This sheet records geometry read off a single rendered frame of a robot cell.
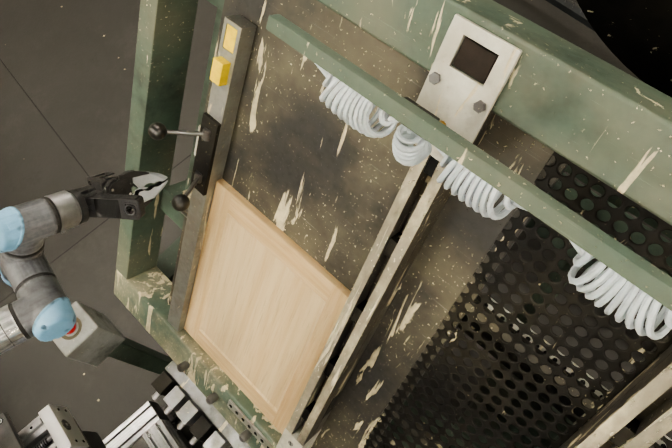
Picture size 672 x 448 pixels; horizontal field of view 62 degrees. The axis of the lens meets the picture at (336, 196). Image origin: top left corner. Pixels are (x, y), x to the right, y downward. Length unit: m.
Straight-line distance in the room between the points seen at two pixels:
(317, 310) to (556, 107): 0.72
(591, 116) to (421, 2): 0.26
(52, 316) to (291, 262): 0.47
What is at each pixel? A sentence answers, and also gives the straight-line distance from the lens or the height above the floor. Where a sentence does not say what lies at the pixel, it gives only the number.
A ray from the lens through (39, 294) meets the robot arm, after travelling 1.18.
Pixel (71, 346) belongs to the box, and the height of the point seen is 0.93.
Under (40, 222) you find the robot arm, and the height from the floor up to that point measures 1.59.
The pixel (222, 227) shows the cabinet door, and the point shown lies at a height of 1.26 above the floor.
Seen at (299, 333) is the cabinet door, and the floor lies 1.19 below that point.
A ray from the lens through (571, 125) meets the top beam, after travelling 0.74.
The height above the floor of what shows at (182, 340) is 0.91.
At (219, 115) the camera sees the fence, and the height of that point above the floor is 1.51.
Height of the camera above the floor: 2.47
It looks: 64 degrees down
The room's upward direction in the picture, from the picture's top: 16 degrees counter-clockwise
